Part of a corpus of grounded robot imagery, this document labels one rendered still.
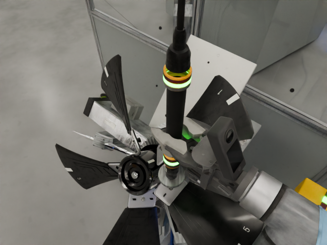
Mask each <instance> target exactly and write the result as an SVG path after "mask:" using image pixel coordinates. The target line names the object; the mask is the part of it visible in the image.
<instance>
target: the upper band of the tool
mask: <svg viewBox="0 0 327 245"><path fill-rule="evenodd" d="M163 72H164V74H165V76H166V77H168V78H169V79H172V80H177V81H179V80H184V79H187V78H188V77H189V76H190V75H191V73H192V67H191V66H190V69H189V70H188V71H187V72H183V73H173V72H170V71H168V69H166V66H164V68H163ZM173 76H181V77H173ZM169 83H171V82H169ZM172 84H174V83H172ZM182 84H183V83H182ZM176 85H180V84H176ZM169 87H171V86H169ZM184 87H186V86H184ZM172 88H174V87H172ZM176 88H179V87H176ZM182 88H183V87H182Z"/></svg>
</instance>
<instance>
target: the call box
mask: <svg viewBox="0 0 327 245"><path fill-rule="evenodd" d="M295 191H296V192H297V193H299V194H301V195H302V196H304V197H305V198H307V199H308V200H310V201H312V202H313V203H315V204H316V205H321V202H323V201H322V200H323V198H324V197H326V196H325V194H326V192H327V189H325V188H323V187H322V186H320V185H318V184H317V183H315V182H313V181H312V180H310V179H308V178H305V179H304V180H303V181H302V182H301V183H300V184H299V185H298V186H297V187H296V188H295ZM326 198H327V197H326ZM323 203H325V202H323ZM325 204H326V205H327V203H325Z"/></svg>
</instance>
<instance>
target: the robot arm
mask: <svg viewBox="0 0 327 245"><path fill-rule="evenodd" d="M151 132H152V134H153V136H154V138H155V139H156V141H157V142H158V143H159V144H160V145H161V148H162V151H163V153H164V154H165V155H166V156H168V157H170V158H171V157H173V158H174V159H175V161H176V162H178V163H179V164H180V165H182V166H184V167H187V169H185V174H184V175H186V176H187V177H188V178H190V179H191V180H193V181H194V182H195V183H197V184H198V185H199V186H201V187H202V188H203V189H206V188H207V187H208V185H209V184H211V185H212V186H214V187H215V188H217V189H218V190H219V191H221V192H222V193H223V194H225V195H226V196H228V197H229V198H230V199H232V200H233V201H235V202H238V201H240V203H239V205H240V206H241V207H243V208H244V209H245V210H246V211H248V212H249V213H251V214H252V215H253V216H255V217H256V218H258V219H259V220H261V221H262V222H263V223H265V224H266V226H265V227H264V229H263V230H262V231H261V233H260V234H259V236H258V237H257V238H256V240H255V241H254V243H253V244H252V245H327V211H326V210H324V209H323V208H322V207H321V206H320V205H316V204H315V203H313V202H312V201H310V200H308V199H307V198H305V197H304V196H302V195H301V194H299V193H297V192H296V191H294V190H293V189H291V188H290V187H288V186H286V185H285V184H283V183H282V182H280V181H278V180H277V179H275V178H274V177H272V176H270V175H269V174H267V173H266V172H264V171H260V172H258V170H259V169H258V168H256V167H255V166H252V167H251V168H250V170H249V171H248V172H246V171H244V170H242V169H243V168H244V166H245V165H246V162H245V159H244V155H243V152H242V149H241V146H240V142H239V139H238V136H237V132H236V129H235V125H234V122H233V119H231V118H227V117H223V116H221V117H219V118H218V120H217V121H216V122H215V123H214V125H213V126H212V127H211V126H209V125H208V124H206V123H203V122H200V121H198V120H195V119H191V118H188V117H185V116H184V119H183V128H182V135H183V136H184V137H185V138H186V139H190V138H192V139H194V140H195V141H197V142H198V144H197V145H196V146H195V147H193V146H191V147H190V152H189V151H187V146H186V142H185V141H183V140H178V139H175V138H173V137H171V136H170V135H169V134H167V133H164V132H163V131H162V130H161V129H160V128H156V127H152V128H151ZM190 175H192V176H193V177H195V178H196V179H198V180H199V181H200V183H198V182H197V181H196V180H195V179H193V178H192V177H191V176H190Z"/></svg>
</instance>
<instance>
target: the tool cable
mask: <svg viewBox="0 0 327 245"><path fill-rule="evenodd" d="M184 14H185V0H178V9H177V30H183V28H184Z"/></svg>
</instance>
